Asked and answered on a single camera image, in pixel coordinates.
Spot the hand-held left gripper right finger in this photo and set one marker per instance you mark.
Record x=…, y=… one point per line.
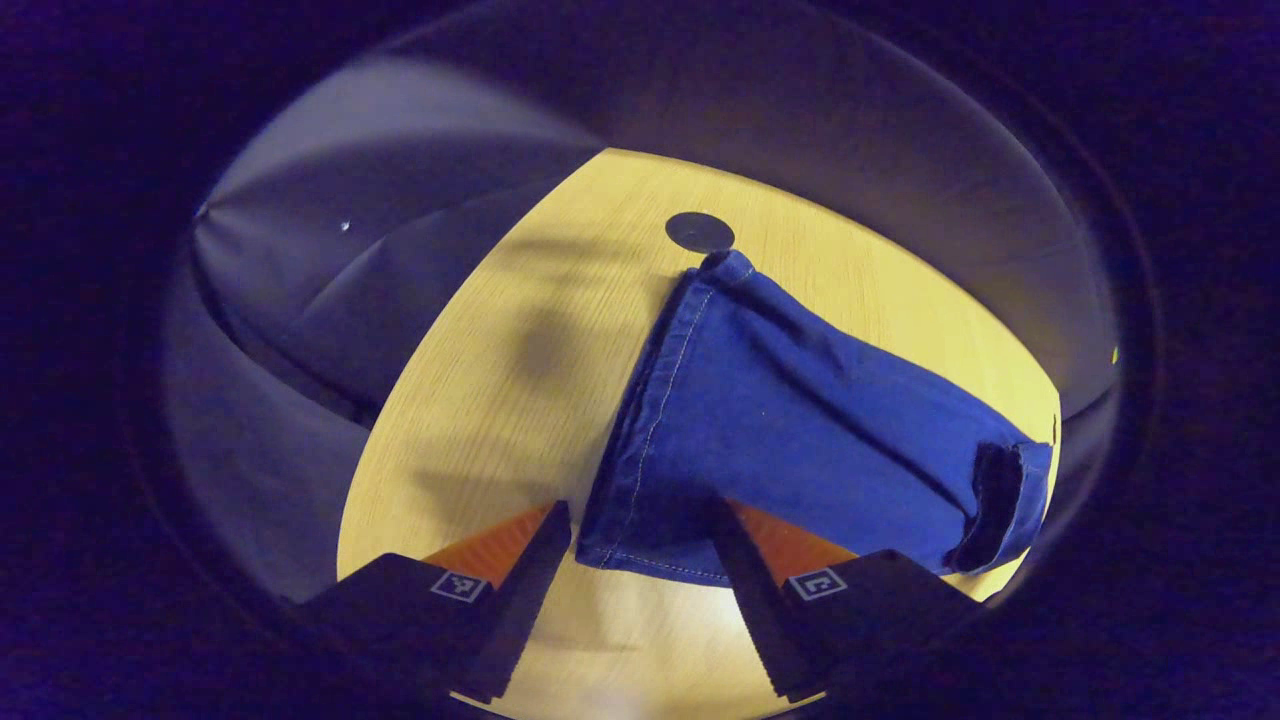
x=765, y=620

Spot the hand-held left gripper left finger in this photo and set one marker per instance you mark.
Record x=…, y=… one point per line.
x=520, y=600

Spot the blue jeans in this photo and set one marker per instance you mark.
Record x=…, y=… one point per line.
x=800, y=420

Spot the black round table grommet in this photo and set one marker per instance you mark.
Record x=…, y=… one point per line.
x=700, y=232

